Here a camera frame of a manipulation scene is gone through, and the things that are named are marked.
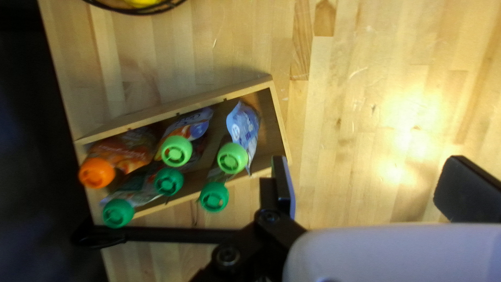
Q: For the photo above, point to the blue pouch light green cap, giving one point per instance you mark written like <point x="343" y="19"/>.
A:
<point x="233" y="157"/>

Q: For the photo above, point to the pouch with dark green cap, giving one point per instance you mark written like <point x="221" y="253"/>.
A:
<point x="168" y="181"/>
<point x="214" y="197"/>
<point x="117" y="213"/>

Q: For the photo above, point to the yellow mustard bottle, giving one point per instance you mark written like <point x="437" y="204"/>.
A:
<point x="143" y="2"/>

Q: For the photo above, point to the pouch with light green cap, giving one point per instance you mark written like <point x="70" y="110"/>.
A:
<point x="176" y="151"/>

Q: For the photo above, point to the pouch with orange cap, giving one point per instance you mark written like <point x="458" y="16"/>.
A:
<point x="96" y="176"/>

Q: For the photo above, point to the wooden box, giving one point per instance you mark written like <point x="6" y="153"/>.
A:
<point x="156" y="115"/>

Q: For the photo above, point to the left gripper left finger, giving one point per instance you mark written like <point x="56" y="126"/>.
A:
<point x="270" y="235"/>

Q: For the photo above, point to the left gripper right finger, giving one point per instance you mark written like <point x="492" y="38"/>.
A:
<point x="469" y="192"/>

